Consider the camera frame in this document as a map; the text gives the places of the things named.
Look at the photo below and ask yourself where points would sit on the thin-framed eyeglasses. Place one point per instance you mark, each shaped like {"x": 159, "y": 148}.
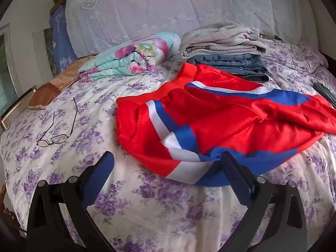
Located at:
{"x": 59, "y": 137}

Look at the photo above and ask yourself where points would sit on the metal rail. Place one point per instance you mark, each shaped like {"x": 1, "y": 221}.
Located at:
{"x": 15, "y": 107}

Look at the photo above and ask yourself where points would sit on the blue patterned pillow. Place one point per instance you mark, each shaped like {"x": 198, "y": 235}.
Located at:
{"x": 61, "y": 39}

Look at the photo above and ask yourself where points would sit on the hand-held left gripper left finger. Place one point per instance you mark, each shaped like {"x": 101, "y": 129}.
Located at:
{"x": 99, "y": 177}

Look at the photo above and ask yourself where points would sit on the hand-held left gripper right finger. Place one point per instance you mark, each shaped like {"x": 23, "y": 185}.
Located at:
{"x": 237, "y": 179}

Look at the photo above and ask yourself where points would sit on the brown pillow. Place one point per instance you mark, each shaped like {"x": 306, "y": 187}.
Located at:
{"x": 50, "y": 92}

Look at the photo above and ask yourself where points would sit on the folded black garment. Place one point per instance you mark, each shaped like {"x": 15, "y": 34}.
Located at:
{"x": 256, "y": 78}

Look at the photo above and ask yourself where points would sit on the folded grey pants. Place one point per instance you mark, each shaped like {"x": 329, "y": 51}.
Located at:
{"x": 218, "y": 38}

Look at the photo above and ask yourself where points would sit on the window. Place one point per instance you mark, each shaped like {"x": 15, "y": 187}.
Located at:
{"x": 5, "y": 76}

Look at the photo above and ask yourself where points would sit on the folded blue jeans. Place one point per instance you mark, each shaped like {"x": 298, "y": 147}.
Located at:
{"x": 231, "y": 62}

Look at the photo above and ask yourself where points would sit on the red pants with striped sides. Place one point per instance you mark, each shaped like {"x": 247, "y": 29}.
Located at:
{"x": 210, "y": 115}

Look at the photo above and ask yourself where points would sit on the folded floral quilt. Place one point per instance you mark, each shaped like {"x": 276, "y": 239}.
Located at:
{"x": 126, "y": 57}

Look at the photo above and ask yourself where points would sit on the purple floral bed sheet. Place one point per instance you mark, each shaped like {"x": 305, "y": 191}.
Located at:
{"x": 105, "y": 110}

